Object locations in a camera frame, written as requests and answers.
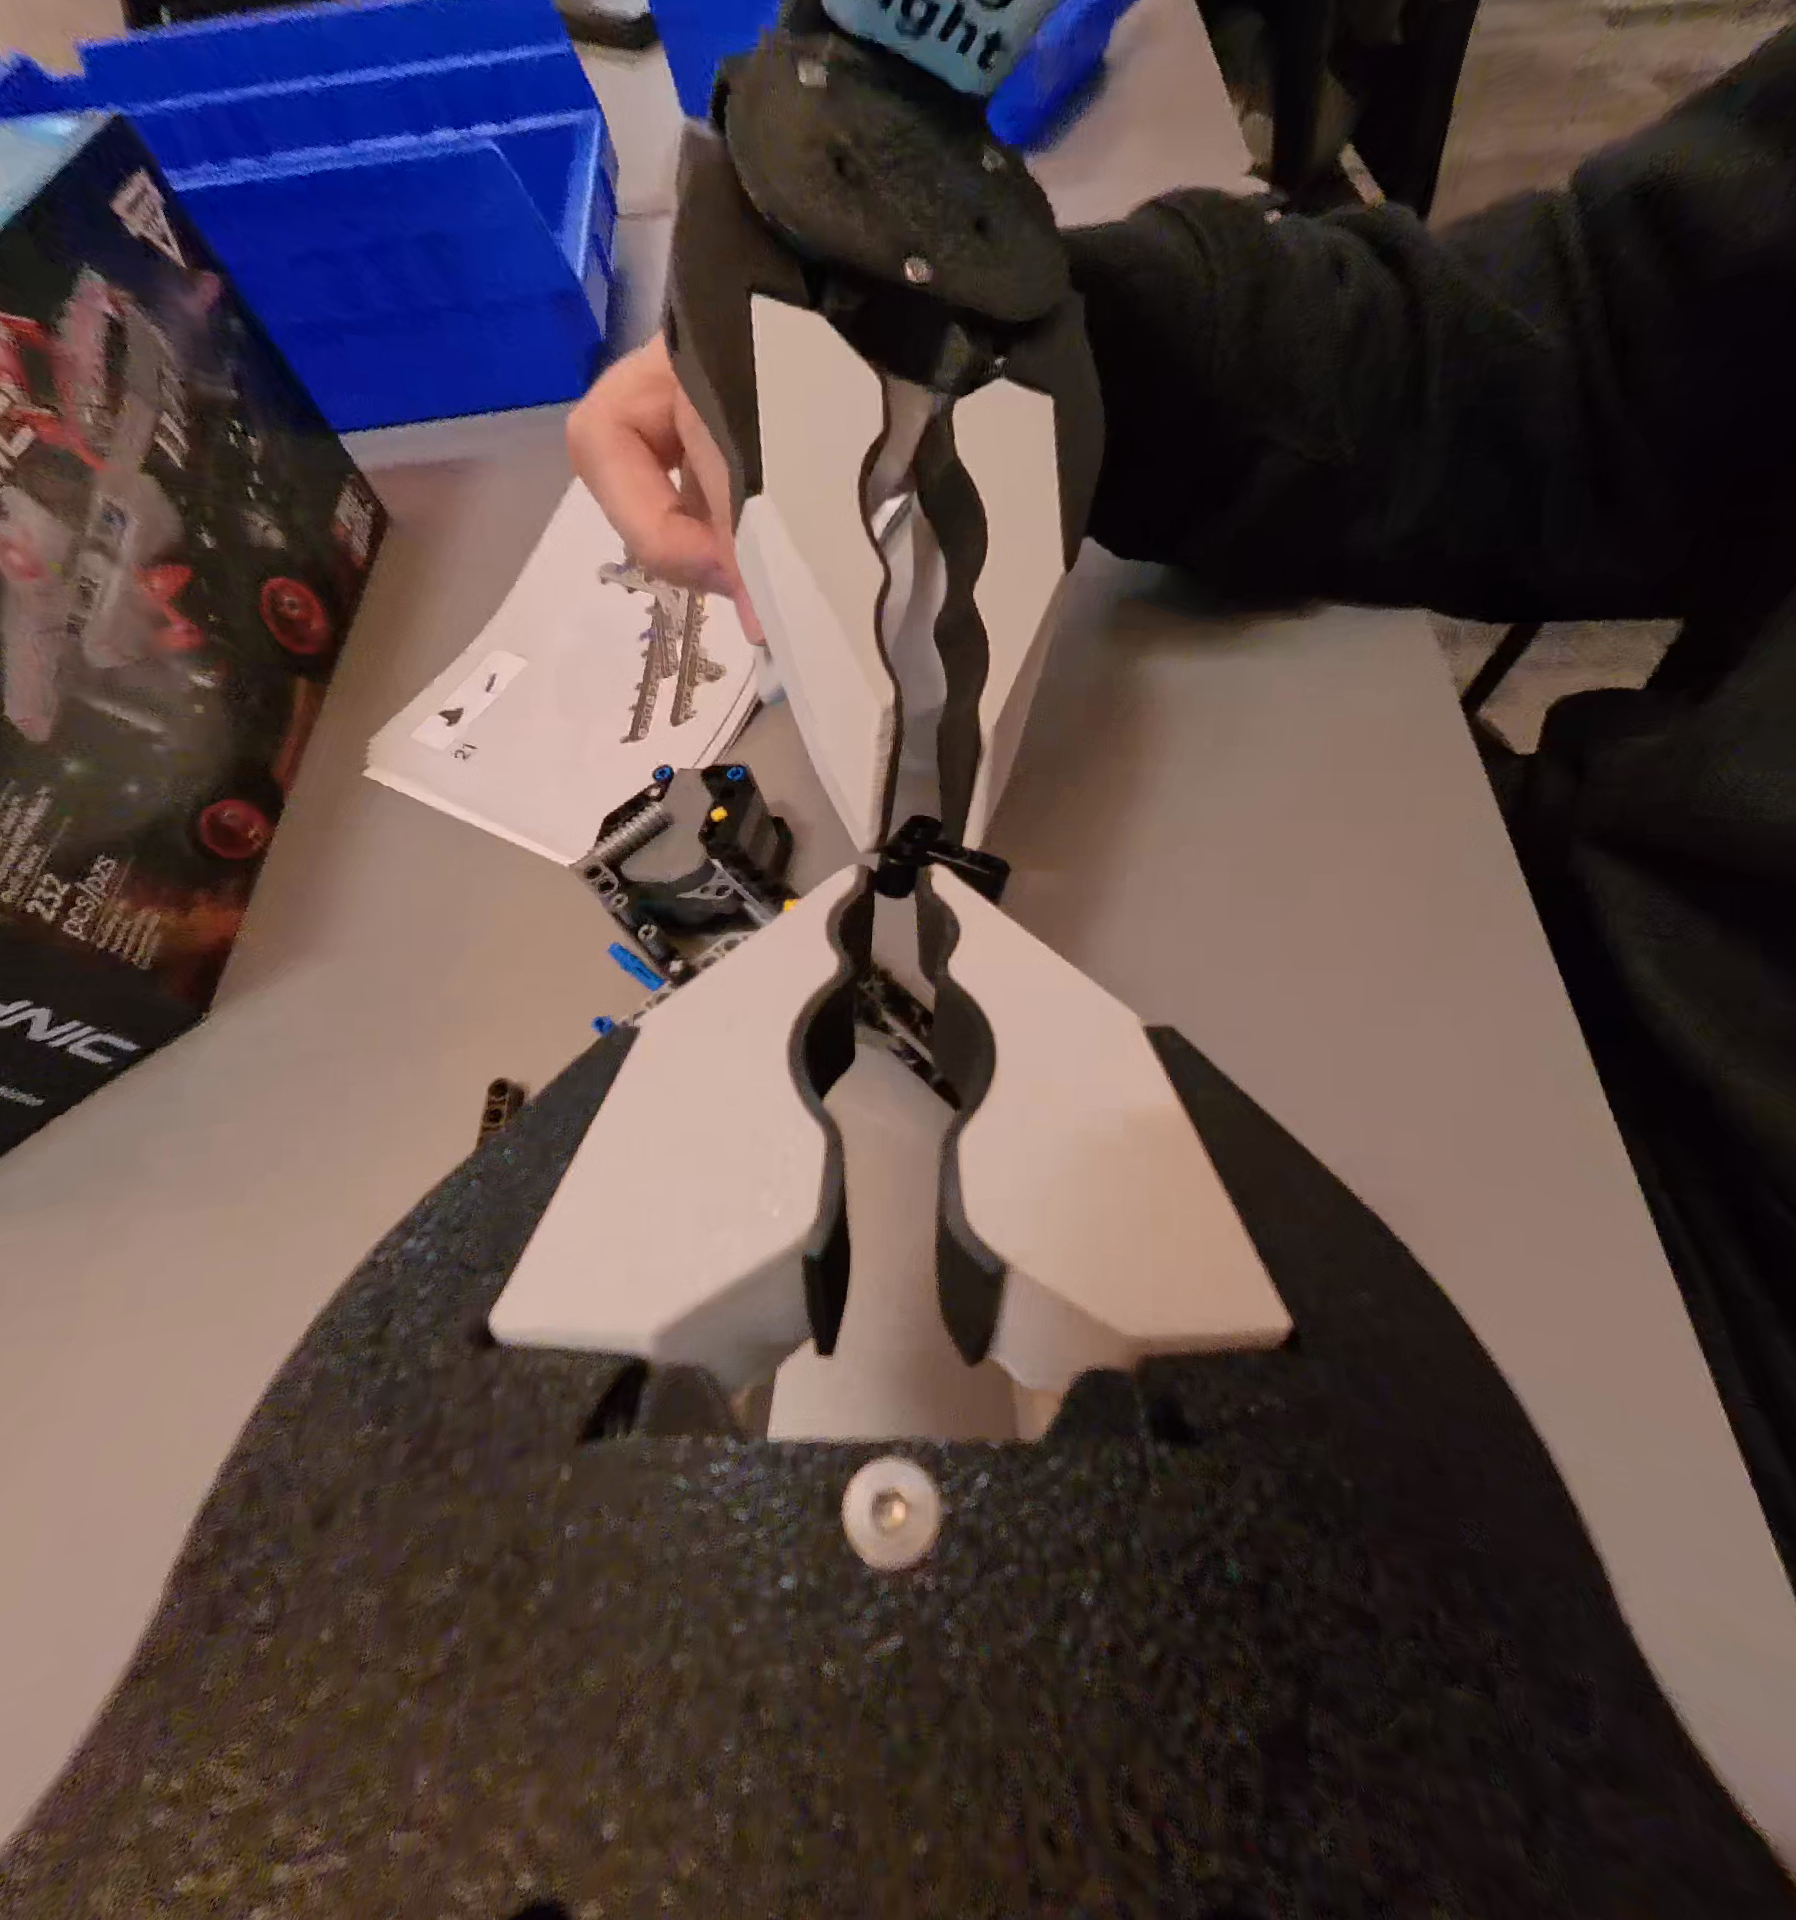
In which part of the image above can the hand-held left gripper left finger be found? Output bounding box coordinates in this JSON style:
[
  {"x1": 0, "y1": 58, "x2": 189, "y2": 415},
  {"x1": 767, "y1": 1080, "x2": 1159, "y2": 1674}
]
[{"x1": 487, "y1": 862, "x2": 862, "y2": 1437}]

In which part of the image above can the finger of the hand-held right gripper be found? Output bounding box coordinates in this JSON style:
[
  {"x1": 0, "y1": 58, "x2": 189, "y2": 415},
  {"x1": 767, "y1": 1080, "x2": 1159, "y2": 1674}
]
[
  {"x1": 913, "y1": 374, "x2": 1070, "y2": 851},
  {"x1": 732, "y1": 292, "x2": 913, "y2": 857}
]

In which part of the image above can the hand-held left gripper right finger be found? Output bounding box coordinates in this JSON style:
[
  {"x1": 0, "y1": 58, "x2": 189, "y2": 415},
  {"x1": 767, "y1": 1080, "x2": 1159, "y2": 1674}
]
[{"x1": 922, "y1": 865, "x2": 1298, "y2": 1439}]

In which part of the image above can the grey black toy brick model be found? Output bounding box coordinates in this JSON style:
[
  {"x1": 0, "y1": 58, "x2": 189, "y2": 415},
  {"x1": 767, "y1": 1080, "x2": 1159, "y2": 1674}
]
[{"x1": 570, "y1": 758, "x2": 1014, "y2": 1116}]

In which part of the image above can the person's right forearm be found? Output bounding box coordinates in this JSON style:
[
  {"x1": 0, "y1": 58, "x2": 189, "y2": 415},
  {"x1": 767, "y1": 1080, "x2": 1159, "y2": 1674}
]
[{"x1": 1063, "y1": 18, "x2": 1796, "y2": 626}]

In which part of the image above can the grey desk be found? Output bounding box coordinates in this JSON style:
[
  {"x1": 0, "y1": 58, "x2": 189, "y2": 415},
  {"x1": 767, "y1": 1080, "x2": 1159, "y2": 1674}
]
[{"x1": 0, "y1": 0, "x2": 1796, "y2": 1920}]

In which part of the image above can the person's right hand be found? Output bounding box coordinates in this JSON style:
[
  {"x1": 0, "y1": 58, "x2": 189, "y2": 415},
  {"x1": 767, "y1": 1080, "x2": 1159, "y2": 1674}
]
[{"x1": 565, "y1": 331, "x2": 772, "y2": 651}]

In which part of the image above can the blue storage bin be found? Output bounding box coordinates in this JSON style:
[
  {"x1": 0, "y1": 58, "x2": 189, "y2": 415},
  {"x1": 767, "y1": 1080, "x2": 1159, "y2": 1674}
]
[
  {"x1": 652, "y1": 0, "x2": 1138, "y2": 155},
  {"x1": 0, "y1": 0, "x2": 620, "y2": 437}
]

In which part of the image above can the white instruction booklet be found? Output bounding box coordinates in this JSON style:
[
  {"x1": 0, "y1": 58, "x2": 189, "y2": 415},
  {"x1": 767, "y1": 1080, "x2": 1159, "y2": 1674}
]
[{"x1": 361, "y1": 473, "x2": 772, "y2": 870}]

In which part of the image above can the person's black clothed body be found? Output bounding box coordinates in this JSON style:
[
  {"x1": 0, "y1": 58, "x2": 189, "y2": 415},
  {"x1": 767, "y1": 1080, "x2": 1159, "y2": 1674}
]
[{"x1": 1495, "y1": 571, "x2": 1796, "y2": 1743}]

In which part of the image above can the black toy set box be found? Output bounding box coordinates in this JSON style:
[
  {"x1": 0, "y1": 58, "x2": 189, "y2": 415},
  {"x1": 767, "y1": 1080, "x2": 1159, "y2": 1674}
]
[{"x1": 0, "y1": 112, "x2": 390, "y2": 1202}]

